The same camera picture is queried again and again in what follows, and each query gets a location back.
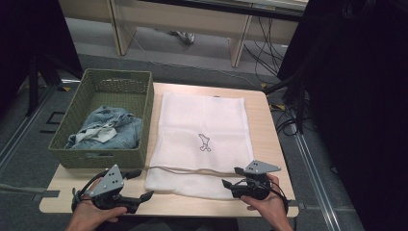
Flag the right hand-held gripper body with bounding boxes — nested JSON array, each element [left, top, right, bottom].
[[230, 159, 282, 201]]

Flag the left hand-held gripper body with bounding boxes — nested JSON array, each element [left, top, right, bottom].
[[86, 164, 142, 215]]

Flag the blue denim jeans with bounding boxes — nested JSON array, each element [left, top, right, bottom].
[[64, 105, 143, 150]]

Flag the white mesh laundry bag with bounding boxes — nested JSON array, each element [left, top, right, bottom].
[[144, 90, 255, 200]]

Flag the green woven basket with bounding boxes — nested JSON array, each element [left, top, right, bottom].
[[47, 67, 155, 170]]

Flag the person's right hand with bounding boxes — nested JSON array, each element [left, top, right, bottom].
[[240, 174, 290, 225]]

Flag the person's left hand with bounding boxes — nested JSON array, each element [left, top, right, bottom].
[[72, 177, 128, 227]]

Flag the person's dark clothing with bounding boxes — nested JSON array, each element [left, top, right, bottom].
[[95, 217, 273, 231]]

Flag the black metal stand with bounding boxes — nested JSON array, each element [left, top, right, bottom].
[[24, 52, 83, 117], [263, 68, 311, 135]]

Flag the black curtain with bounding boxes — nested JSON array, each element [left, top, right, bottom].
[[0, 0, 84, 109], [277, 0, 408, 231]]

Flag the grey shoe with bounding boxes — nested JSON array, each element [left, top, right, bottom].
[[167, 30, 196, 45]]

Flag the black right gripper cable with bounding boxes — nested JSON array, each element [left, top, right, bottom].
[[268, 180, 291, 215]]

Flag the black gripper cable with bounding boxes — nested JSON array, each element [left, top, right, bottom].
[[70, 169, 109, 213], [268, 180, 291, 215]]

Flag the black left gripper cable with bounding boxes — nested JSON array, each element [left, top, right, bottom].
[[70, 169, 109, 213]]

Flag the beige drawstring cord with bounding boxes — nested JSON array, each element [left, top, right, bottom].
[[143, 165, 239, 177]]

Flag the black floor cables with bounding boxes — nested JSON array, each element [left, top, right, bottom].
[[268, 101, 306, 137]]

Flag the grey floor cable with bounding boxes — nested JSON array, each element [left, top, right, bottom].
[[0, 183, 47, 194]]

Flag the black hanging cables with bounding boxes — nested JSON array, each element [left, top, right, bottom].
[[242, 14, 288, 85]]

